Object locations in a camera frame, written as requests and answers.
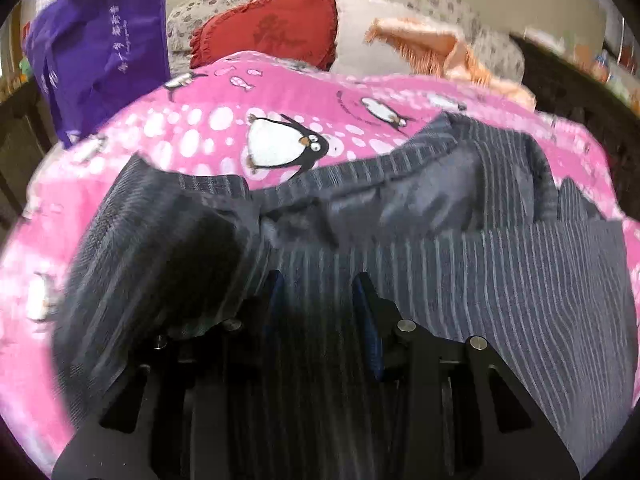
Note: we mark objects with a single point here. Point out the dark wooden table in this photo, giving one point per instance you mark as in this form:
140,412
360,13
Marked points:
20,135

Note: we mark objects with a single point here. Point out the dark carved wooden cabinet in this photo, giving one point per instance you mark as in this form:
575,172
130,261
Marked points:
575,95

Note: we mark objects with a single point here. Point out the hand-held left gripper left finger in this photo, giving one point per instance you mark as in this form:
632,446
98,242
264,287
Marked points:
275,310

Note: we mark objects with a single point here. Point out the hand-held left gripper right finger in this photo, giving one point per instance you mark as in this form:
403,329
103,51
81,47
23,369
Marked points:
369,330

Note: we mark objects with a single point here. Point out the pile of small containers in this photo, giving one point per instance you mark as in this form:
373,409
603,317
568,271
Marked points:
607,72

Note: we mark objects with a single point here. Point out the pink penguin print blanket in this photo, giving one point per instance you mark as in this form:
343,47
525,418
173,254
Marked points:
200,125

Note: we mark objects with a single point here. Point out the orange fringed cloth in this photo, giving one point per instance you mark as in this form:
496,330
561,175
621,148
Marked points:
450,52

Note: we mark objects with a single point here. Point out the purple tote bag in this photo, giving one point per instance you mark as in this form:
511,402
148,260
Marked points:
105,35

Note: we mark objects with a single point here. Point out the grey pinstriped suit jacket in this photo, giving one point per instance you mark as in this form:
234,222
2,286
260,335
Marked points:
500,285

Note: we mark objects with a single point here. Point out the red heart-shaped pillow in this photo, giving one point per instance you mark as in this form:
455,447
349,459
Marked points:
270,27

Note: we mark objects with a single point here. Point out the white pillow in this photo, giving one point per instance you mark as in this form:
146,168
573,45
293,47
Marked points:
365,30

